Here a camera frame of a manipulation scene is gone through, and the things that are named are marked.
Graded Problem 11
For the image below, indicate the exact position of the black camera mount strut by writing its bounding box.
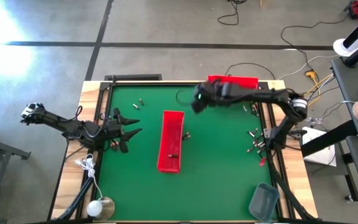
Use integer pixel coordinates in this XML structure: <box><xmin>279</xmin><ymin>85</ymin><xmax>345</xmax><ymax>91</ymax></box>
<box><xmin>267</xmin><ymin>155</ymin><xmax>318</xmax><ymax>222</ymax></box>
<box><xmin>56</xmin><ymin>177</ymin><xmax>94</xmax><ymax>222</ymax></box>

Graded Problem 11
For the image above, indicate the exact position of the round metal base disc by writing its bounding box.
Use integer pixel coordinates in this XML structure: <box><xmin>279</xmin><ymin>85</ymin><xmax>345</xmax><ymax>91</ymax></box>
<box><xmin>99</xmin><ymin>196</ymin><xmax>116</xmax><ymax>221</ymax></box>

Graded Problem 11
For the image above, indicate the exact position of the black diagonal beam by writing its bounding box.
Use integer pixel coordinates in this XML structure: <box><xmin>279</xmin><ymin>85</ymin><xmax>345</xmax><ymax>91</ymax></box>
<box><xmin>300</xmin><ymin>119</ymin><xmax>358</xmax><ymax>158</ymax></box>

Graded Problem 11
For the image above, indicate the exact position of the grey plastic tub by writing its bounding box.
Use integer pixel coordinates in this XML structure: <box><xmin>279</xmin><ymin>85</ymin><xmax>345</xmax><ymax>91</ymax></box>
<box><xmin>248</xmin><ymin>182</ymin><xmax>281</xmax><ymax>222</ymax></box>

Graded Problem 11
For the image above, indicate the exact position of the black table frame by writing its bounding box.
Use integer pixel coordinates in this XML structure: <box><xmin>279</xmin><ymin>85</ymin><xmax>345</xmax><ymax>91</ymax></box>
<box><xmin>47</xmin><ymin>74</ymin><xmax>323</xmax><ymax>224</ymax></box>

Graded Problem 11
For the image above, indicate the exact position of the green table mat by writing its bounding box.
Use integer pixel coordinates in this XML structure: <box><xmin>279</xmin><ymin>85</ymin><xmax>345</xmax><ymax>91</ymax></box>
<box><xmin>96</xmin><ymin>85</ymin><xmax>279</xmax><ymax>222</ymax></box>

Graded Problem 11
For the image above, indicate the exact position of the white black cylinder stand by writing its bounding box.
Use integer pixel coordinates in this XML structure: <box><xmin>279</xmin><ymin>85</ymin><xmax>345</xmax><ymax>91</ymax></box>
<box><xmin>333</xmin><ymin>6</ymin><xmax>358</xmax><ymax>68</ymax></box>

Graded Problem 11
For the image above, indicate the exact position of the white round lamp ball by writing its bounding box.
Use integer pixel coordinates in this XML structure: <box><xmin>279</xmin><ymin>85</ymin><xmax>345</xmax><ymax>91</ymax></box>
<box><xmin>86</xmin><ymin>200</ymin><xmax>104</xmax><ymax>218</ymax></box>

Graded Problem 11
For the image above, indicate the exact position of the short black floor cable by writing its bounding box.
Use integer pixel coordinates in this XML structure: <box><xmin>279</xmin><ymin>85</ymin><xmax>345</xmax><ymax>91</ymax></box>
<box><xmin>217</xmin><ymin>0</ymin><xmax>248</xmax><ymax>27</ymax></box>

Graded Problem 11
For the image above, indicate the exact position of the white floor cable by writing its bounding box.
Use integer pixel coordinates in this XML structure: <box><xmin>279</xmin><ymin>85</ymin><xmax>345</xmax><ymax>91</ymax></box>
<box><xmin>277</xmin><ymin>54</ymin><xmax>341</xmax><ymax>81</ymax></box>

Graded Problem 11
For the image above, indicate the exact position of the long red plastic bin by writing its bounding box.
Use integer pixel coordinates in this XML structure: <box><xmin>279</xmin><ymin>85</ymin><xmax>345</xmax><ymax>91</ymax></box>
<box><xmin>207</xmin><ymin>74</ymin><xmax>259</xmax><ymax>90</ymax></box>
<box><xmin>157</xmin><ymin>110</ymin><xmax>185</xmax><ymax>174</ymax></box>

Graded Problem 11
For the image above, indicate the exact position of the yellow power cable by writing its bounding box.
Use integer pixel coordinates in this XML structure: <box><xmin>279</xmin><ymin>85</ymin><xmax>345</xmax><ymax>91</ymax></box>
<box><xmin>303</xmin><ymin>70</ymin><xmax>335</xmax><ymax>108</ymax></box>

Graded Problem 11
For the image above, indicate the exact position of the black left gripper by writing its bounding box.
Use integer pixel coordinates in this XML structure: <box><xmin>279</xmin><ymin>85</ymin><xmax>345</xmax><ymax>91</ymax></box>
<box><xmin>101</xmin><ymin>107</ymin><xmax>144</xmax><ymax>154</ymax></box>

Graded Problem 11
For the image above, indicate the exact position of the white box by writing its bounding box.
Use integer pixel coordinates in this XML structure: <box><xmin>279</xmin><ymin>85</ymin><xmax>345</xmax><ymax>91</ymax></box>
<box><xmin>301</xmin><ymin>126</ymin><xmax>337</xmax><ymax>167</ymax></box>

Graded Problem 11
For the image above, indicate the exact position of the white bundled cable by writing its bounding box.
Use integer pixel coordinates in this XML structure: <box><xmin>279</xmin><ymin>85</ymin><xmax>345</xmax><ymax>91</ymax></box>
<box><xmin>75</xmin><ymin>154</ymin><xmax>105</xmax><ymax>200</ymax></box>

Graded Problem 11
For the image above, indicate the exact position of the grey side table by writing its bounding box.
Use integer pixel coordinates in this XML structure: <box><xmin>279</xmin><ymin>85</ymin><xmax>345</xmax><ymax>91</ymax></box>
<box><xmin>331</xmin><ymin>55</ymin><xmax>358</xmax><ymax>215</ymax></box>

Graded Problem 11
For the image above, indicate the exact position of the long black floor cable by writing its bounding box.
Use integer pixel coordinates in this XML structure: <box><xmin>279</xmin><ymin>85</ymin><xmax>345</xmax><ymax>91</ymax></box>
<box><xmin>280</xmin><ymin>14</ymin><xmax>352</xmax><ymax>75</ymax></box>

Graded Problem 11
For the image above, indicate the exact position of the arched black floor cable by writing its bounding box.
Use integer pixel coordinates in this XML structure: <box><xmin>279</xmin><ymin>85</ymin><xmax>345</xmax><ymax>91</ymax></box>
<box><xmin>224</xmin><ymin>62</ymin><xmax>276</xmax><ymax>81</ymax></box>

